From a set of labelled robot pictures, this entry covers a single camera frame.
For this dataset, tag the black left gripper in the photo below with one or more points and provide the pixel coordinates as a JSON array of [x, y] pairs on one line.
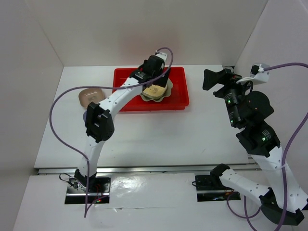
[[160, 81]]

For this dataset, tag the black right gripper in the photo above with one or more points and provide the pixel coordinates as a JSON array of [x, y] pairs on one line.
[[224, 76]]

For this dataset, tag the green scalloped bowl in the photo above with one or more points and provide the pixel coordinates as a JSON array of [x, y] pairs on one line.
[[167, 93]]

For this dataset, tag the yellow square plate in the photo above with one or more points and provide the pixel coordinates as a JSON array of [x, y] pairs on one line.
[[154, 92]]

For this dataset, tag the pink square plate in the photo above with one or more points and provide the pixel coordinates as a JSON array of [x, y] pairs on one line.
[[89, 95]]

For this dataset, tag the purple square plate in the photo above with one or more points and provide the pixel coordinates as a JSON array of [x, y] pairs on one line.
[[84, 116]]

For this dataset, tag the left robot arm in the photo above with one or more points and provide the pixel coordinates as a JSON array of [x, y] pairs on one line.
[[100, 116]]

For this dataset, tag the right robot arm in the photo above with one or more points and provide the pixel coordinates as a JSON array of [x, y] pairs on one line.
[[282, 201]]

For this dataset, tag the red plastic bin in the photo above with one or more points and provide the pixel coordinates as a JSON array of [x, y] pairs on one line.
[[178, 99]]

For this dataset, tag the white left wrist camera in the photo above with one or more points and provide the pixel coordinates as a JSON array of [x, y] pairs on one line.
[[161, 55]]

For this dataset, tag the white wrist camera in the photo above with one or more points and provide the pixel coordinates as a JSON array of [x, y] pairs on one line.
[[161, 55], [257, 75]]

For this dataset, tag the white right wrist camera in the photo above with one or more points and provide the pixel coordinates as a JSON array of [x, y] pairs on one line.
[[257, 75]]

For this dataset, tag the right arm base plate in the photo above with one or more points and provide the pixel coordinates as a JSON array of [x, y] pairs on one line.
[[210, 190]]

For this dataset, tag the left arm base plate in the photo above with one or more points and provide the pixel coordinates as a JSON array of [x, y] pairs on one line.
[[100, 191]]

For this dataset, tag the aluminium rail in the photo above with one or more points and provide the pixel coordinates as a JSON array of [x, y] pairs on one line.
[[197, 138]]

